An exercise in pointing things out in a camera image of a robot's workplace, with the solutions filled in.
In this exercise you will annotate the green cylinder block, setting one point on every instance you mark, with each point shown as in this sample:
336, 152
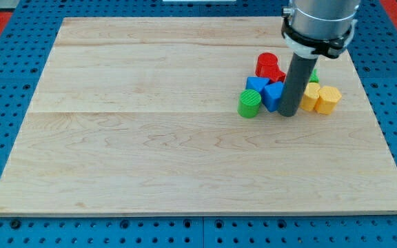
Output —
249, 103

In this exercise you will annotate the blue triangle block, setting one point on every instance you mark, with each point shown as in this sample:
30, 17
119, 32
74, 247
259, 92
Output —
256, 83

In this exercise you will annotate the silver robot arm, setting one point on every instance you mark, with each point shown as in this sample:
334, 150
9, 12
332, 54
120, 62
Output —
322, 19

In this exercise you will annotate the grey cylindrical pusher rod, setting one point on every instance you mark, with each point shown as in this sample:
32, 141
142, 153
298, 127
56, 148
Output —
298, 74

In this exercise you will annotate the light wooden board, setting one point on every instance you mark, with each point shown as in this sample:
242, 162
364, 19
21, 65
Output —
138, 117

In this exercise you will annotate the yellow hexagon block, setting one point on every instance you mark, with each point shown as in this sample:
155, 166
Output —
328, 99

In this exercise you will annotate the red cylinder block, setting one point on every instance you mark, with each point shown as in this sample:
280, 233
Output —
265, 59

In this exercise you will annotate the green star block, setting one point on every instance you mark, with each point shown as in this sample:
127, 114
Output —
314, 77

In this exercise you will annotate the yellow pentagon block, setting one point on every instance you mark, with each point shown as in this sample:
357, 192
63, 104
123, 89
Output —
310, 97

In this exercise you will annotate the blue cube block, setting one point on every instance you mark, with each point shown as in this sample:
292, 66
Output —
271, 95

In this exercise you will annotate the red star block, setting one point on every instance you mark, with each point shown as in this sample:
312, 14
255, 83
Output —
274, 74

